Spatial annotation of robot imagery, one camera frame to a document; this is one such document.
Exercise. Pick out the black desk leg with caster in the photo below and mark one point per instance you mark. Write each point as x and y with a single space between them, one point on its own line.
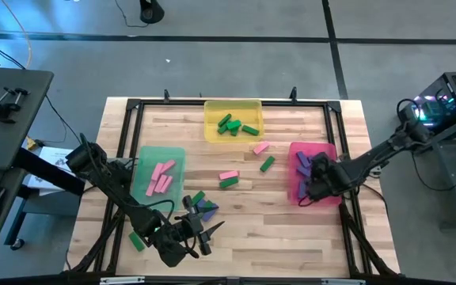
13 231

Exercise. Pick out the silver metal bracket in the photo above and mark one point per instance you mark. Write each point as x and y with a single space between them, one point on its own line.
343 282
122 280

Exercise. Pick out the yellow translucent plastic bin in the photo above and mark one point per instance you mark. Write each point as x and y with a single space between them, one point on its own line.
248 115

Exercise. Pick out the white printed paper sheet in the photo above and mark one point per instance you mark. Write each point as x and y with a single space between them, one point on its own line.
59 158

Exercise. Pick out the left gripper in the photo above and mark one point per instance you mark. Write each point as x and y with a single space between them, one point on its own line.
194 229

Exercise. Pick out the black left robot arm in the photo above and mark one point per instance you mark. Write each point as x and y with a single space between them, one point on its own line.
113 186

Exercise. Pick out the black desk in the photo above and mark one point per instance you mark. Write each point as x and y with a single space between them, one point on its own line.
10 134

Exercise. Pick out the black round stand base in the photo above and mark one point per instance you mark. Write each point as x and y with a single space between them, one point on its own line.
151 10

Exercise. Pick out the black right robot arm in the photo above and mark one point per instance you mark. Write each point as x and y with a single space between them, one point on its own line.
374 156

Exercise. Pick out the black aluminium table frame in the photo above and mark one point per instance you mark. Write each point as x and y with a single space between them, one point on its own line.
164 102

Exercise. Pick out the green translucent plastic bin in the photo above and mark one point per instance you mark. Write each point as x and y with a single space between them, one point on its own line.
145 158

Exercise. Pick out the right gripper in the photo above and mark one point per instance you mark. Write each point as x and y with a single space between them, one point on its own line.
327 176

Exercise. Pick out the small black frame clamp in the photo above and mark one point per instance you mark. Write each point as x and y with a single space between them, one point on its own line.
166 95
293 93

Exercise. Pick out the pink translucent plastic bin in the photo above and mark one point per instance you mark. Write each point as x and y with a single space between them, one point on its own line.
331 148

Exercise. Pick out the small yellow object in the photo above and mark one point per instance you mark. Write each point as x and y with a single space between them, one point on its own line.
32 143

